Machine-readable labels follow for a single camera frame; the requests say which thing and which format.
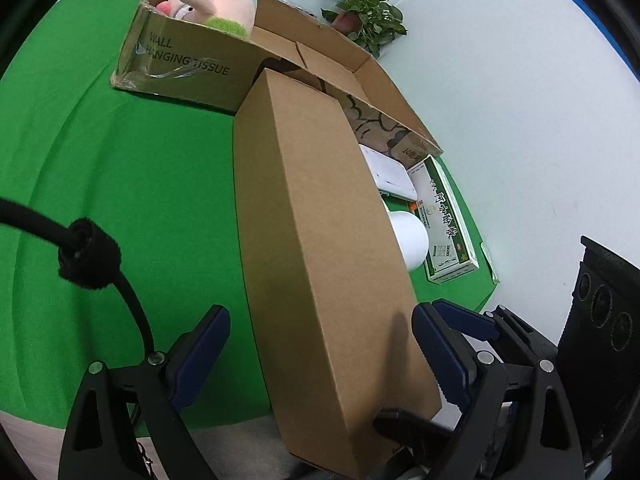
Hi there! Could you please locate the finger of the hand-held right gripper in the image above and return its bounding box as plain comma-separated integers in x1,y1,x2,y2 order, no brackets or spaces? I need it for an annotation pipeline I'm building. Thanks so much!
432,299,558,361

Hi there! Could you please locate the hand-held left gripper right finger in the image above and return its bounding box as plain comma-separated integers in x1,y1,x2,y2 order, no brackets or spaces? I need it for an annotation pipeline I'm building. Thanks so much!
372,304,586,480

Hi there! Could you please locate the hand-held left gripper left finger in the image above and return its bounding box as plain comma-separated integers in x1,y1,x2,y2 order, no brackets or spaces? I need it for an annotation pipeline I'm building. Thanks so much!
57,304,232,480

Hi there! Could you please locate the white hair dryer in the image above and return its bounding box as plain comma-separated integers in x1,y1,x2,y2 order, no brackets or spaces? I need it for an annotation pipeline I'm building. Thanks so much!
387,211,431,273

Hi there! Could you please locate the long cardboard box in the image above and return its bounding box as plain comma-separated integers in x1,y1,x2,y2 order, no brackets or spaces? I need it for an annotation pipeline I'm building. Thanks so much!
232,67,443,480

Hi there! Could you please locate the large cardboard box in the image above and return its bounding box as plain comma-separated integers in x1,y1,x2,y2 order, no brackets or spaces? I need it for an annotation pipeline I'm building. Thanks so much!
110,0,445,161

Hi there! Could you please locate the green and white medicine box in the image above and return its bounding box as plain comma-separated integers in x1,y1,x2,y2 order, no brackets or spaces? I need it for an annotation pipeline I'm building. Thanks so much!
406,155,480,285

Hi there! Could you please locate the white flat device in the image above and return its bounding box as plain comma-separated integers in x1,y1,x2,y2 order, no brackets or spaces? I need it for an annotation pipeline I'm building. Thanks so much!
359,144,419,201

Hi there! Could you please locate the green tablecloth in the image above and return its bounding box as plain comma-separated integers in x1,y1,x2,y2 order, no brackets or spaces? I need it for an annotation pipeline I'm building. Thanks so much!
0,0,501,431

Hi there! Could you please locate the potted plant with pink pot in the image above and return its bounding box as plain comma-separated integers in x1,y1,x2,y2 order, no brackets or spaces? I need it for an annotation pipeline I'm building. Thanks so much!
320,0,408,58

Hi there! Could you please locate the plush toy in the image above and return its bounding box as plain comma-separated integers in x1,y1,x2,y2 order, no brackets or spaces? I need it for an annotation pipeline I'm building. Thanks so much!
156,0,258,37

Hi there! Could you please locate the black velcro strap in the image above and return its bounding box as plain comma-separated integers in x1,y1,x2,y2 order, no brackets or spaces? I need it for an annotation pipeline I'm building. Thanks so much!
57,218,122,289

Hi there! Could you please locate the black cable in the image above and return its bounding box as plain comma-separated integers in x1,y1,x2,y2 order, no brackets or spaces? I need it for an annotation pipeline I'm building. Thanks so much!
0,197,156,356

